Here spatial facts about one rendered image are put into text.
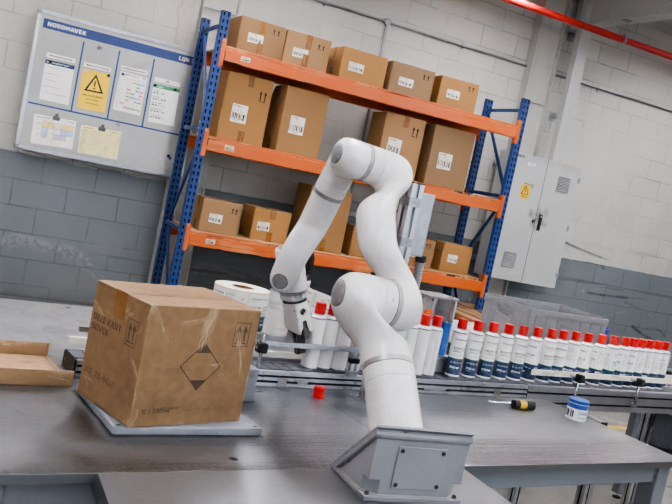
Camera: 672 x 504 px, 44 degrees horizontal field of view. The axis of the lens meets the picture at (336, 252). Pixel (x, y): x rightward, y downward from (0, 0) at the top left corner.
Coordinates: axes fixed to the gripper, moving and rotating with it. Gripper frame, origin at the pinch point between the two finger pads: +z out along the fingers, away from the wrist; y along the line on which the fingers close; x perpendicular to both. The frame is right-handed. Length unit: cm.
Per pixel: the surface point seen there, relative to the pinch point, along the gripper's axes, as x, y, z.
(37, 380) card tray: 77, -13, -17
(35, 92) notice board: -29, 436, -67
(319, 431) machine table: 18.5, -41.8, 5.3
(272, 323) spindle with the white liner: -3.9, 25.2, 0.2
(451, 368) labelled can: -56, -2, 24
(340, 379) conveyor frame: -10.4, -4.8, 12.4
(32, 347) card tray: 73, 13, -17
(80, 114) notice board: -58, 431, -47
